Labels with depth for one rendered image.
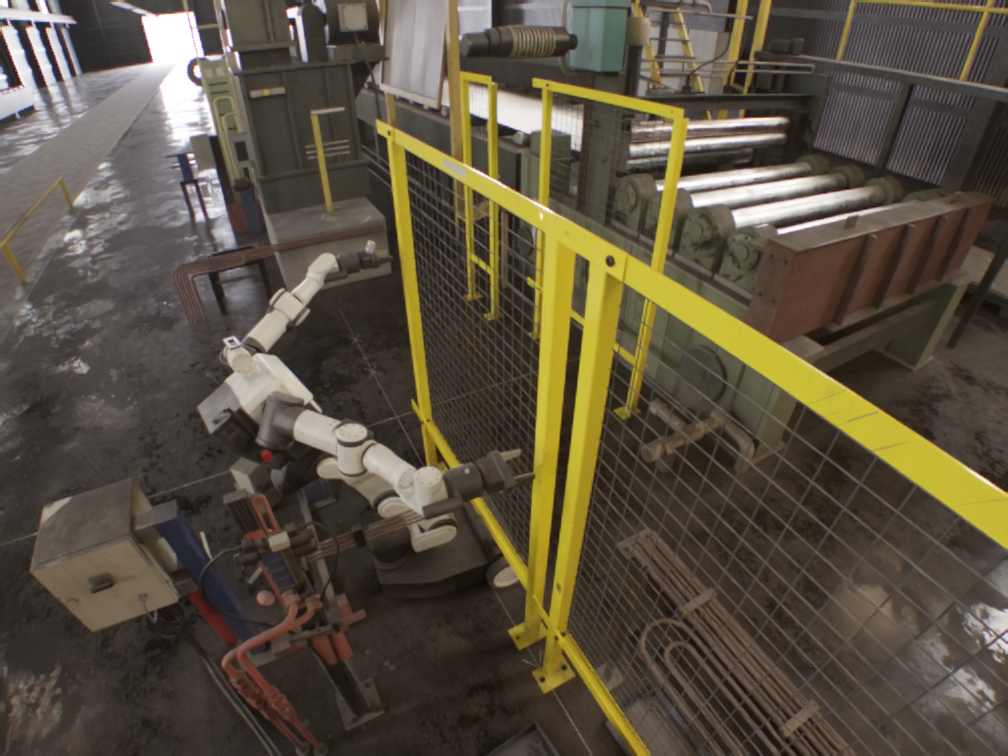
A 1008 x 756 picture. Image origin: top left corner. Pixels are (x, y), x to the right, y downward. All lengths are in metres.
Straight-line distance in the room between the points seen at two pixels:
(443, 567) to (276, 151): 4.20
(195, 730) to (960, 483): 2.52
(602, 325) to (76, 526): 1.70
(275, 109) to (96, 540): 4.24
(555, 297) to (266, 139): 4.53
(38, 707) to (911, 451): 3.05
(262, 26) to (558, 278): 4.59
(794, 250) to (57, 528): 3.05
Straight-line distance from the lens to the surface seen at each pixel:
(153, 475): 3.61
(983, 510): 0.68
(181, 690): 2.68
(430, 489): 1.20
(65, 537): 2.01
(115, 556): 1.93
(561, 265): 1.10
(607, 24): 3.49
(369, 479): 2.02
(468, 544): 2.47
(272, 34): 5.39
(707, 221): 3.15
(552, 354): 1.21
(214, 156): 7.34
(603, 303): 0.99
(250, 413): 1.64
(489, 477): 1.26
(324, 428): 1.43
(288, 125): 5.43
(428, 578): 2.39
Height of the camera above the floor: 2.20
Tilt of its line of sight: 37 degrees down
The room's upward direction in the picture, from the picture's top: straight up
